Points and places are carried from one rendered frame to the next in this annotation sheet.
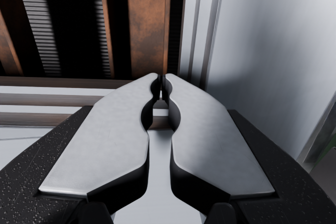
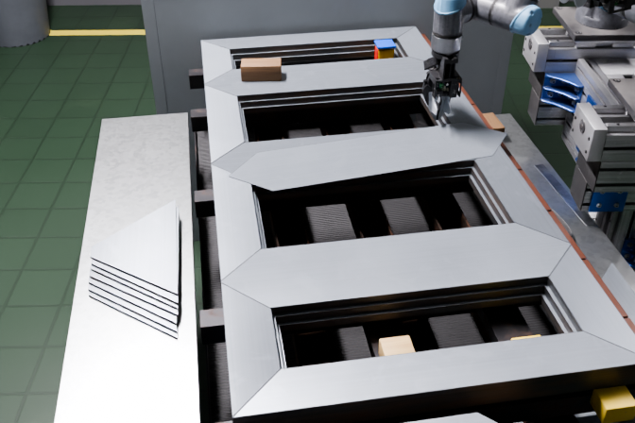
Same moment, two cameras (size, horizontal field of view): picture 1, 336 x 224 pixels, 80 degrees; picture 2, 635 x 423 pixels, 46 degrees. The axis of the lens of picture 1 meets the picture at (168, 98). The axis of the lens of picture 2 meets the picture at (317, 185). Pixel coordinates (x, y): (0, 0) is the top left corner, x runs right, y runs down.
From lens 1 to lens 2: 207 cm
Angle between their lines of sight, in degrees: 88
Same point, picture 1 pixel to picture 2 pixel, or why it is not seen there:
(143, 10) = not seen: hidden behind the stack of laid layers
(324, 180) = (578, 194)
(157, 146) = (442, 128)
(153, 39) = not seen: hidden behind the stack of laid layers
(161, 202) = (454, 143)
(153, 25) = not seen: hidden behind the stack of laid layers
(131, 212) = (444, 147)
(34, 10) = (345, 224)
